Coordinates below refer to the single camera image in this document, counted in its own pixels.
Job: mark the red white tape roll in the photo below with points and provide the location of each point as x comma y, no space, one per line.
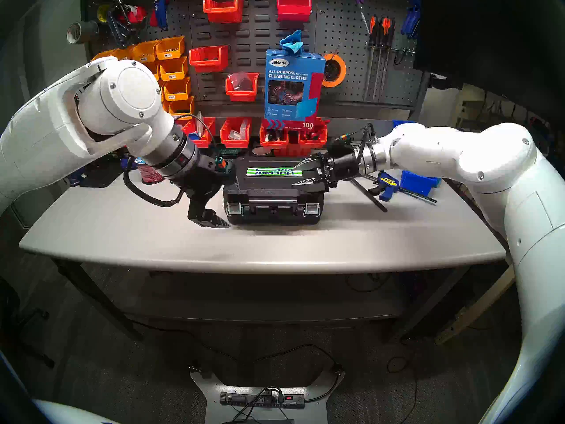
134,14

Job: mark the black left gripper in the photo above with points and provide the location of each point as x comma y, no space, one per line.
198,184

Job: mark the dark louvered wall panel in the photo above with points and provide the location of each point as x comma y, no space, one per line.
260,34

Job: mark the blue yellow Irwin bar clamp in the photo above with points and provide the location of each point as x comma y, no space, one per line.
388,182

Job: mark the orange black screwdriver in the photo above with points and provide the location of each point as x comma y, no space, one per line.
390,29
373,28
383,30

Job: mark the red bench bin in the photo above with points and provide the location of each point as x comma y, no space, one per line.
313,138
273,140
236,138
198,138

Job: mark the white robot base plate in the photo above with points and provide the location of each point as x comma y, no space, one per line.
207,390

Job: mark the dark table leg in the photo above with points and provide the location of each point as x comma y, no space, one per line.
99,301
426,304

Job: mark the orange tape roll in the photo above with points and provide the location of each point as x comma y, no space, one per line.
343,74

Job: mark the red wall bin with bag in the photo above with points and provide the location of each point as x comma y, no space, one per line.
242,94

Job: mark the red stacked bin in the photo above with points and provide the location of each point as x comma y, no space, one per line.
293,151

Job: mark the black power strip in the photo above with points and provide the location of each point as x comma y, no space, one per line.
251,400

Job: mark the blue spring clamp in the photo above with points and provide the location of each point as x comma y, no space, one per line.
412,12

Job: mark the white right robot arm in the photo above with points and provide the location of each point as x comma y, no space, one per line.
441,153

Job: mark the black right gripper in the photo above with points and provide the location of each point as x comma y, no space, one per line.
346,167

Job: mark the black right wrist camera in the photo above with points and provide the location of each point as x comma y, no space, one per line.
344,147

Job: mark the yellow tape roll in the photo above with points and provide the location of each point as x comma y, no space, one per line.
99,14

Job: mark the large blue plastic bin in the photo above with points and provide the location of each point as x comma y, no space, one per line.
399,123

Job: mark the orange parts bin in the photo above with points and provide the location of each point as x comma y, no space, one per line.
170,47
182,108
145,52
103,55
176,89
123,53
173,70

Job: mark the grey duct tape roll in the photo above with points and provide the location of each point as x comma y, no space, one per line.
88,30

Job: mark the orange-red wall bin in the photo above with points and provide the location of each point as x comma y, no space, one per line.
223,13

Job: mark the blue bench clamp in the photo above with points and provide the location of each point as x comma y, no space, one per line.
128,163

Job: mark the blue cloth in box opening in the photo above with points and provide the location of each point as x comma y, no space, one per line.
291,41

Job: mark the blue bench vise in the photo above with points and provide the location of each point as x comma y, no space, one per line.
78,178

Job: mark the brown round disc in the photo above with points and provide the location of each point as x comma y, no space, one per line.
261,152

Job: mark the black plastic tool box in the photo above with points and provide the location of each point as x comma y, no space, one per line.
273,193

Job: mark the blue cleaning cloths box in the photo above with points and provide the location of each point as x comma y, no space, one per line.
289,74

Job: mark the blue red utility cutter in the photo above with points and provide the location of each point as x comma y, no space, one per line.
161,8

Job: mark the black C-clamp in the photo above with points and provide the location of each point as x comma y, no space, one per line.
118,25

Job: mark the small blue plastic bin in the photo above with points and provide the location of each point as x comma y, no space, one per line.
417,184

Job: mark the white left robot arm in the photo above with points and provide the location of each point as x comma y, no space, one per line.
53,131

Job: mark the dark round-hole pegboard panel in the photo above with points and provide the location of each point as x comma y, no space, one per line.
181,17
340,30

